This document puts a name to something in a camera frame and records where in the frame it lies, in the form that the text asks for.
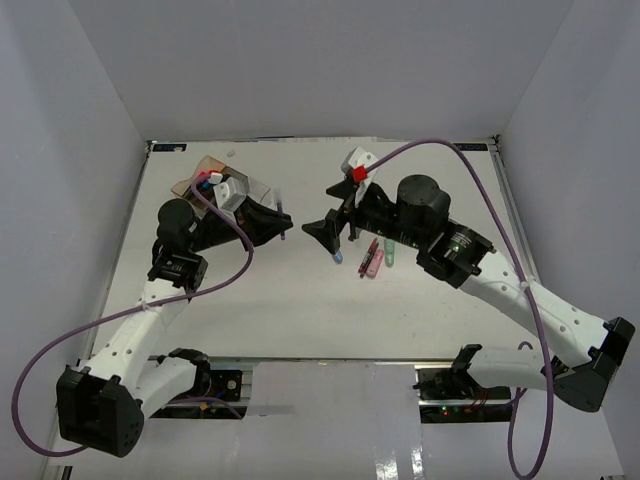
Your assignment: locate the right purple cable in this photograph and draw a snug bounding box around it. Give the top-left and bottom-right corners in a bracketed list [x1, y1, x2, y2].
[362, 138, 555, 479]

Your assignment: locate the smoky grey plastic tray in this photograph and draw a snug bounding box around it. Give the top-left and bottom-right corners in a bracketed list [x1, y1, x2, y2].
[221, 166, 249, 189]

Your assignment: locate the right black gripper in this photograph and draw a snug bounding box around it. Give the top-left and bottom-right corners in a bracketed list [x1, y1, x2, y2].
[302, 179, 425, 255]

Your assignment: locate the amber plastic tray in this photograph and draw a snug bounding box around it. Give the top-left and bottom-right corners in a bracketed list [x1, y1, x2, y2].
[171, 155, 227, 210]

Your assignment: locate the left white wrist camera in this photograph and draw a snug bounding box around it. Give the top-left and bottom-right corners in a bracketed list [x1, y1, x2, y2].
[213, 177, 248, 213]

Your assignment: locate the red ink gel pen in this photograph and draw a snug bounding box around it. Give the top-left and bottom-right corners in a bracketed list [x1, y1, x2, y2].
[358, 238, 379, 278]

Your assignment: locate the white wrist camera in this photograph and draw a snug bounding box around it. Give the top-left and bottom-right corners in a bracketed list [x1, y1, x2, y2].
[341, 147, 378, 207]
[213, 177, 248, 213]

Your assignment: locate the left black logo sticker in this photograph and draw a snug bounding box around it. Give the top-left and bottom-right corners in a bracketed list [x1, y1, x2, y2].
[152, 143, 187, 152]

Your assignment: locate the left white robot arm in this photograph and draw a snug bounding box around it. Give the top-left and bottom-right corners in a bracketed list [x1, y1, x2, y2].
[56, 198, 293, 457]

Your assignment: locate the light blue correction pen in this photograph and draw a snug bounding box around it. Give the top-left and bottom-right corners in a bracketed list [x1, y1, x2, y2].
[332, 250, 343, 265]

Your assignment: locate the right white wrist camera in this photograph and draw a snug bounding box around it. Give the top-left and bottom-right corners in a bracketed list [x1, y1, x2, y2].
[341, 147, 378, 207]

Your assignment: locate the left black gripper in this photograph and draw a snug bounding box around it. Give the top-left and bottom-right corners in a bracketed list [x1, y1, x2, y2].
[189, 195, 293, 253]

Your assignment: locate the purple ink gel pen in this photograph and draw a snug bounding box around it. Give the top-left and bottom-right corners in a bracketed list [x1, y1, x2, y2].
[274, 188, 286, 241]

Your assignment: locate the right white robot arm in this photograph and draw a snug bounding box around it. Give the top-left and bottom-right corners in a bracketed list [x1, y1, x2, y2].
[302, 175, 635, 413]

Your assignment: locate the light green correction pen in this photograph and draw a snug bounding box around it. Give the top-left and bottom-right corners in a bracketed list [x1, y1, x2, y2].
[384, 238, 395, 268]

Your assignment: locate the clear plastic tray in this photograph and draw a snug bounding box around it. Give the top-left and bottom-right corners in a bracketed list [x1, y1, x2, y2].
[247, 177, 276, 210]

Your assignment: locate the black logo sticker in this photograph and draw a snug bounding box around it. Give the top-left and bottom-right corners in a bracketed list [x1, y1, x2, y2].
[152, 143, 187, 152]
[455, 142, 488, 152]

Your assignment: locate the light pink correction pen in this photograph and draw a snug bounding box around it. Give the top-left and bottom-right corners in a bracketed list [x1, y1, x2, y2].
[365, 249, 385, 279]

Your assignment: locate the right black logo sticker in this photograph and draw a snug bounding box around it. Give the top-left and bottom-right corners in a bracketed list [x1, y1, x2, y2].
[455, 142, 488, 152]

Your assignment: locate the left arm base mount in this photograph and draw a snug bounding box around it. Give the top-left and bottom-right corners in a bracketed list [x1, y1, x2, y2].
[152, 369, 247, 420]

